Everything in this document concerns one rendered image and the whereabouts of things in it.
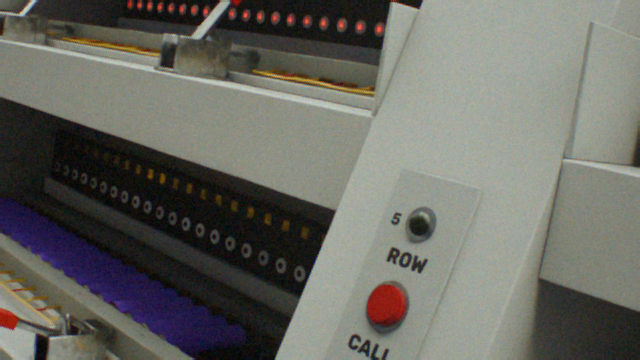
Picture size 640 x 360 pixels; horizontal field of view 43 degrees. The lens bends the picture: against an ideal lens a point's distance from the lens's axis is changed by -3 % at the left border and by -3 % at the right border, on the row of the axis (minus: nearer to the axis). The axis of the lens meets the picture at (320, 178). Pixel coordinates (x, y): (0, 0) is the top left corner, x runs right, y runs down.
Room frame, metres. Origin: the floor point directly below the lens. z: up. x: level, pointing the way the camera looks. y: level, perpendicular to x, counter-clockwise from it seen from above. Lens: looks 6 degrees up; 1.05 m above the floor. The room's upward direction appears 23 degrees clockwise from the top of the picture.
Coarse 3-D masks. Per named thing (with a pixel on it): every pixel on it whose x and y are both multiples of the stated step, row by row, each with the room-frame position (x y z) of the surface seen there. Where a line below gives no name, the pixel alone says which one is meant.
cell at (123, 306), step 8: (112, 304) 0.58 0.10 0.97; (120, 304) 0.57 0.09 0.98; (128, 304) 0.58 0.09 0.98; (136, 304) 0.58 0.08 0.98; (144, 304) 0.59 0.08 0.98; (152, 304) 0.59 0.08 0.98; (160, 304) 0.59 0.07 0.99; (168, 304) 0.60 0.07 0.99; (176, 304) 0.60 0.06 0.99; (184, 304) 0.61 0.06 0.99; (192, 304) 0.61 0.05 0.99
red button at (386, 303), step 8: (376, 288) 0.33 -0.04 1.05; (384, 288) 0.32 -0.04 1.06; (392, 288) 0.32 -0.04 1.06; (376, 296) 0.32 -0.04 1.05; (384, 296) 0.32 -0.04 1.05; (392, 296) 0.32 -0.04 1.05; (400, 296) 0.32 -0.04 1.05; (368, 304) 0.32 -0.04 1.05; (376, 304) 0.32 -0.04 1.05; (384, 304) 0.32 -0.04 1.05; (392, 304) 0.32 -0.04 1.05; (400, 304) 0.32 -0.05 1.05; (368, 312) 0.32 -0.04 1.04; (376, 312) 0.32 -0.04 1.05; (384, 312) 0.32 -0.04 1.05; (392, 312) 0.32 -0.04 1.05; (400, 312) 0.32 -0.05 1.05; (376, 320) 0.32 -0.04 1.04; (384, 320) 0.32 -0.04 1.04; (392, 320) 0.32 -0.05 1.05
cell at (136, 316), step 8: (128, 312) 0.56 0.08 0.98; (136, 312) 0.56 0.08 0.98; (144, 312) 0.57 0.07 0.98; (152, 312) 0.57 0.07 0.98; (160, 312) 0.57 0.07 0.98; (168, 312) 0.58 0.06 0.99; (176, 312) 0.58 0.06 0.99; (184, 312) 0.59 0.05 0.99; (192, 312) 0.59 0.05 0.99; (200, 312) 0.59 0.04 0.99; (208, 312) 0.60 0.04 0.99; (136, 320) 0.56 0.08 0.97; (144, 320) 0.56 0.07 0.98
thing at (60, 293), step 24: (0, 240) 0.66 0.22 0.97; (0, 264) 0.64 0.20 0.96; (24, 264) 0.61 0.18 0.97; (48, 264) 0.62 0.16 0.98; (24, 288) 0.59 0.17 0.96; (48, 288) 0.58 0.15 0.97; (72, 288) 0.57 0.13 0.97; (72, 312) 0.56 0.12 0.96; (96, 312) 0.54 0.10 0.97; (120, 312) 0.54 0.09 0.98; (120, 336) 0.51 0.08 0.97; (144, 336) 0.51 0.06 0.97
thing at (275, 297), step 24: (0, 168) 0.88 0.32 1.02; (24, 168) 0.90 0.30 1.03; (0, 192) 0.89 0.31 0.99; (48, 192) 0.88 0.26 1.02; (72, 192) 0.84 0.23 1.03; (96, 216) 0.80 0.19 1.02; (120, 216) 0.77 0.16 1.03; (144, 240) 0.74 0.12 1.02; (168, 240) 0.71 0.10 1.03; (192, 264) 0.69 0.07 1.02; (216, 264) 0.66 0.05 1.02; (0, 288) 0.62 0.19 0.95; (240, 288) 0.64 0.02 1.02; (264, 288) 0.62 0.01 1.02; (24, 312) 0.58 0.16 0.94; (288, 312) 0.60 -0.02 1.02; (0, 336) 0.53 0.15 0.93; (24, 336) 0.54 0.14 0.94
